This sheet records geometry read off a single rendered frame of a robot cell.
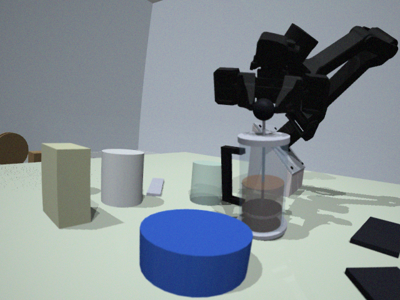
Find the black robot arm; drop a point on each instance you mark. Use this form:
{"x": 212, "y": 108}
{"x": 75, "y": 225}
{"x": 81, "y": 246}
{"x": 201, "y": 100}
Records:
{"x": 362, "y": 48}

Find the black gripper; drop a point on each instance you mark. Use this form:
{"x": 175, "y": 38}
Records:
{"x": 234, "y": 87}

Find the glass french press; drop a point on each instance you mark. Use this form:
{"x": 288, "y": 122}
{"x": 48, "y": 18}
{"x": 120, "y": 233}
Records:
{"x": 263, "y": 171}

